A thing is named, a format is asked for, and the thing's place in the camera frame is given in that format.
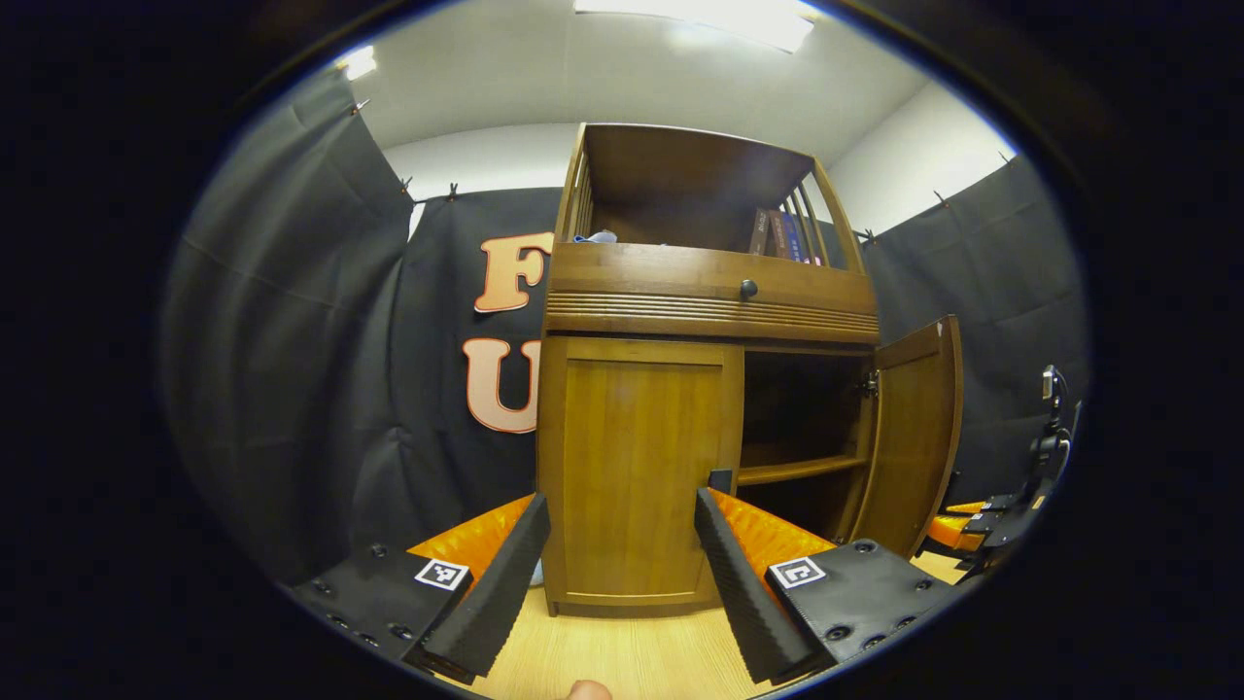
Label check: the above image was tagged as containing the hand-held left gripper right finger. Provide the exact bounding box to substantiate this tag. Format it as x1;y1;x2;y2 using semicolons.
694;486;963;686

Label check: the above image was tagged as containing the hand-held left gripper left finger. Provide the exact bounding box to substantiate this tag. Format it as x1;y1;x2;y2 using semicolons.
292;493;552;682

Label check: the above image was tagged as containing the wooden shoe cabinet door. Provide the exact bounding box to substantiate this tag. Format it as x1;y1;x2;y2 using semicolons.
539;335;744;604
855;314;965;560

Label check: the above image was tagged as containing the wooden double-door shoe cabinet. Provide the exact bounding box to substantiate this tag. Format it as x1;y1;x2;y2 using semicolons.
536;122;965;618

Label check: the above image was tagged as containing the wooden cabinet drawer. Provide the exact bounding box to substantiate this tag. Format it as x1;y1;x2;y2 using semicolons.
544;241;881;346

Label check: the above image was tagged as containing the wooden inner shelf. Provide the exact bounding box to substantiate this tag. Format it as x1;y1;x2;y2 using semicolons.
737;455;869;487

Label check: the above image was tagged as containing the black backdrop cloth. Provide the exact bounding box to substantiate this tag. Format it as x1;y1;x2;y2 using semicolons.
160;73;1089;584

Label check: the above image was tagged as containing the ceiling light panel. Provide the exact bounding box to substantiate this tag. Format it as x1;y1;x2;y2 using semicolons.
573;0;817;54

